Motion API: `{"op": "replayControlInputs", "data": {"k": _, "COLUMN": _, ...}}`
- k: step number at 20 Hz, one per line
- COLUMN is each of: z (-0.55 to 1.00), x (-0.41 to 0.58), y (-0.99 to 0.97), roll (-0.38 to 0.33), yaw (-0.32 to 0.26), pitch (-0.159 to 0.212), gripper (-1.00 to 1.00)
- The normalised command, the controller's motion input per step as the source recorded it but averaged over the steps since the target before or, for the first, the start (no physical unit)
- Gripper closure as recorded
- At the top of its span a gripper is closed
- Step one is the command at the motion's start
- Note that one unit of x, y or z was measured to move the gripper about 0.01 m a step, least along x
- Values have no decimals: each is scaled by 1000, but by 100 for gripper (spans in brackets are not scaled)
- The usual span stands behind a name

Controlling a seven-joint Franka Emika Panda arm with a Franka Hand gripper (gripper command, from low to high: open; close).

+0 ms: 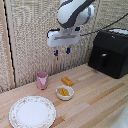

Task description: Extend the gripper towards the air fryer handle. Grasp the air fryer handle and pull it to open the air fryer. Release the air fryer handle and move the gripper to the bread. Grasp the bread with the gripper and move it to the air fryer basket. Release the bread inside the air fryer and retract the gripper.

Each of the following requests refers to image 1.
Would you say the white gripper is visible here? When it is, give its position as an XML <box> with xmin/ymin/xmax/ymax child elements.
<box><xmin>46</xmin><ymin>28</ymin><xmax>82</xmax><ymax>57</ymax></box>

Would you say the orange toy bread block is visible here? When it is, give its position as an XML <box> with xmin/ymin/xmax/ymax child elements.
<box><xmin>60</xmin><ymin>76</ymin><xmax>75</xmax><ymax>87</ymax></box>

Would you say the black air fryer basket with handle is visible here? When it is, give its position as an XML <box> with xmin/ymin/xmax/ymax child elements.
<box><xmin>88</xmin><ymin>44</ymin><xmax>117</xmax><ymax>77</ymax></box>

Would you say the black air fryer body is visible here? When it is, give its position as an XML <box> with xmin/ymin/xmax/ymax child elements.
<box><xmin>88</xmin><ymin>28</ymin><xmax>128</xmax><ymax>80</ymax></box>

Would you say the beige woven folding screen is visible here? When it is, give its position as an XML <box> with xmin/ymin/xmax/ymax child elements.
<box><xmin>0</xmin><ymin>0</ymin><xmax>128</xmax><ymax>94</ymax></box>

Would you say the pink plastic cup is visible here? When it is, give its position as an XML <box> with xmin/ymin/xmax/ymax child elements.
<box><xmin>36</xmin><ymin>71</ymin><xmax>49</xmax><ymax>91</ymax></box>

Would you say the white bowl with yellow food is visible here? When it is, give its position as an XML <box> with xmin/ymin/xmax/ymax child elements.
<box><xmin>55</xmin><ymin>84</ymin><xmax>75</xmax><ymax>101</ymax></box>

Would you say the white floral rimmed plate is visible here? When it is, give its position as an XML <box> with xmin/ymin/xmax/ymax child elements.
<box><xmin>8</xmin><ymin>95</ymin><xmax>57</xmax><ymax>128</ymax></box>

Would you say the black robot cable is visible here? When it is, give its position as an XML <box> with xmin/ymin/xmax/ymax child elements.
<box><xmin>79</xmin><ymin>13</ymin><xmax>128</xmax><ymax>37</ymax></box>

